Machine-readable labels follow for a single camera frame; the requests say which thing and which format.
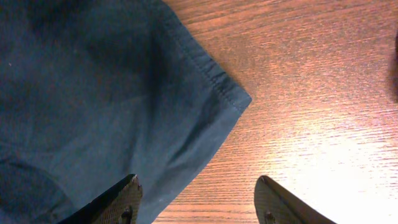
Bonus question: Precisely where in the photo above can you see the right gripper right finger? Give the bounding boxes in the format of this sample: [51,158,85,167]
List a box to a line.
[254,175,335,224]

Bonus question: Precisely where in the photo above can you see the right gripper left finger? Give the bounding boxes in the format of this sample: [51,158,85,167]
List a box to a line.
[60,174,143,224]

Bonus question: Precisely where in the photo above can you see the navy blue shorts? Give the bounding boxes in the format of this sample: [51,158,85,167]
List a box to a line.
[1,0,251,223]

